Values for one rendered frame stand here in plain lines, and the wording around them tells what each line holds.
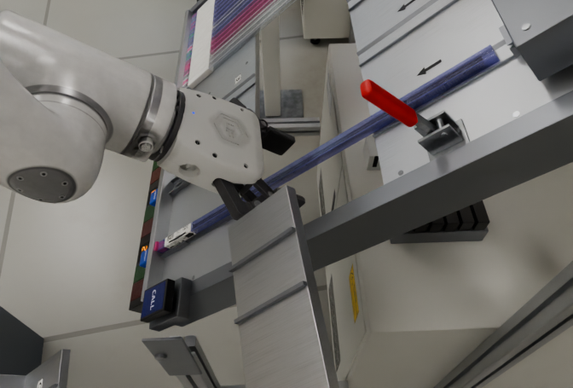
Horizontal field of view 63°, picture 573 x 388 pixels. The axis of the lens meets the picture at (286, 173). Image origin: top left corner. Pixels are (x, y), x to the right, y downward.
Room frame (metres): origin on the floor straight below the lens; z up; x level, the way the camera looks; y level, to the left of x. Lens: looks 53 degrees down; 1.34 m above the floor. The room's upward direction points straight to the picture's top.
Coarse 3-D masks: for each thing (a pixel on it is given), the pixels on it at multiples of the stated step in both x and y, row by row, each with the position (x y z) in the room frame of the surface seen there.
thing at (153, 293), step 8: (152, 288) 0.23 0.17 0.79; (160, 288) 0.23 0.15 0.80; (144, 296) 0.23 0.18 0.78; (152, 296) 0.22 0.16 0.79; (160, 296) 0.22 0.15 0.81; (144, 304) 0.21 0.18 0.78; (152, 304) 0.21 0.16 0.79; (160, 304) 0.20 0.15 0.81; (144, 312) 0.20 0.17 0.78; (152, 312) 0.20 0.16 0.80
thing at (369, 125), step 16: (464, 64) 0.33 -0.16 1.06; (480, 64) 0.33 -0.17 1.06; (432, 80) 0.34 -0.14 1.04; (448, 80) 0.33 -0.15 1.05; (464, 80) 0.33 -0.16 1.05; (416, 96) 0.33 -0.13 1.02; (432, 96) 0.33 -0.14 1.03; (384, 112) 0.33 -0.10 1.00; (352, 128) 0.33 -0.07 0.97; (368, 128) 0.32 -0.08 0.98; (336, 144) 0.32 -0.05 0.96; (352, 144) 0.32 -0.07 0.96; (304, 160) 0.33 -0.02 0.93; (320, 160) 0.32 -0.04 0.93; (272, 176) 0.33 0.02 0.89; (288, 176) 0.32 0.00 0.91; (256, 192) 0.32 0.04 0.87; (224, 208) 0.32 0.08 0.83; (192, 224) 0.32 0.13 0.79; (208, 224) 0.32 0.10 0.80
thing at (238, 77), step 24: (240, 48) 0.65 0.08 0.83; (216, 72) 0.64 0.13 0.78; (240, 72) 0.59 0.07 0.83; (216, 96) 0.58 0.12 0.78; (240, 96) 0.53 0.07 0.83; (192, 192) 0.40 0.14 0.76; (192, 216) 0.35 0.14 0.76; (192, 240) 0.31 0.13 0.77; (216, 240) 0.29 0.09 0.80; (168, 264) 0.29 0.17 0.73; (192, 264) 0.27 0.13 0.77; (216, 264) 0.26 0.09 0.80
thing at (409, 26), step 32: (352, 0) 0.56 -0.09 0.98; (384, 0) 0.51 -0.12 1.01; (416, 0) 0.47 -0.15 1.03; (448, 0) 0.44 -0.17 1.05; (480, 0) 0.41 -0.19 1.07; (384, 32) 0.46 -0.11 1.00; (416, 32) 0.42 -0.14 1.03; (448, 32) 0.40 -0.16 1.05; (480, 32) 0.37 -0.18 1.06; (384, 64) 0.41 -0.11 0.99; (416, 64) 0.38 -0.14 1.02; (448, 64) 0.36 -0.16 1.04; (512, 64) 0.32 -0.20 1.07; (448, 96) 0.32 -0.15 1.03; (480, 96) 0.30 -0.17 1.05; (512, 96) 0.28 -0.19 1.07; (544, 96) 0.27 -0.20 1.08; (384, 128) 0.32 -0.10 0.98; (480, 128) 0.27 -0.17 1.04; (384, 160) 0.29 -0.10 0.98; (416, 160) 0.27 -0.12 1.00
